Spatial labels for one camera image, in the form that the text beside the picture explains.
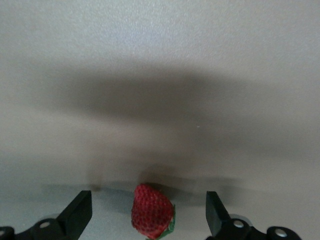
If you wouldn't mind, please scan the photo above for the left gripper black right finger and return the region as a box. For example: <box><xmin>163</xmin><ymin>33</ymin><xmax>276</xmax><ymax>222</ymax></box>
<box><xmin>205</xmin><ymin>191</ymin><xmax>301</xmax><ymax>240</ymax></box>

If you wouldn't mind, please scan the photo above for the brown table cover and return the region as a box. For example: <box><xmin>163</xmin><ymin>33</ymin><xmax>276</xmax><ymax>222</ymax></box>
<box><xmin>0</xmin><ymin>0</ymin><xmax>320</xmax><ymax>187</ymax></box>

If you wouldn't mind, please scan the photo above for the light green round plate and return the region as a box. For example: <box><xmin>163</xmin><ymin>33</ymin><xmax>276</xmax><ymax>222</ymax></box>
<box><xmin>0</xmin><ymin>178</ymin><xmax>320</xmax><ymax>240</ymax></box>

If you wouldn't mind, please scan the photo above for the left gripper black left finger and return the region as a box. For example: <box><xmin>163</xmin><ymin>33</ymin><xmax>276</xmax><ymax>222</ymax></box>
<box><xmin>0</xmin><ymin>190</ymin><xmax>93</xmax><ymax>240</ymax></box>

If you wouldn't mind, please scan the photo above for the red strawberry with green cap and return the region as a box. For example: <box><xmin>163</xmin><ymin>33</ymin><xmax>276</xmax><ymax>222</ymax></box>
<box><xmin>131</xmin><ymin>183</ymin><xmax>176</xmax><ymax>240</ymax></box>

